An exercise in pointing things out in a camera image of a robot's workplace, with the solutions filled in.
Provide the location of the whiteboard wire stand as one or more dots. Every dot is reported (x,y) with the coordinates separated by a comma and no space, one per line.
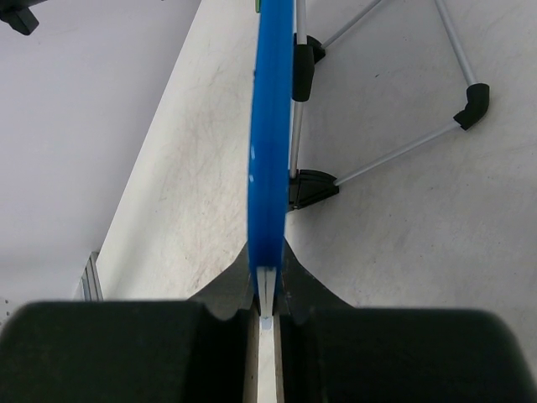
(359,101)

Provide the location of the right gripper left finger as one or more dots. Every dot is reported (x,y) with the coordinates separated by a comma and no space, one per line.
(203,349)

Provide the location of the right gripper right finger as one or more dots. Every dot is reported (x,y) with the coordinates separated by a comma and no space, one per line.
(330,351)

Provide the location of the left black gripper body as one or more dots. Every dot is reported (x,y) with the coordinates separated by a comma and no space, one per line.
(18,15)

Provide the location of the blue framed whiteboard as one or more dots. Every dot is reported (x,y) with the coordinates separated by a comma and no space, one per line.
(268,175)

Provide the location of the left aluminium frame post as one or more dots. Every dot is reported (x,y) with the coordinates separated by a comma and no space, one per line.
(91,287)

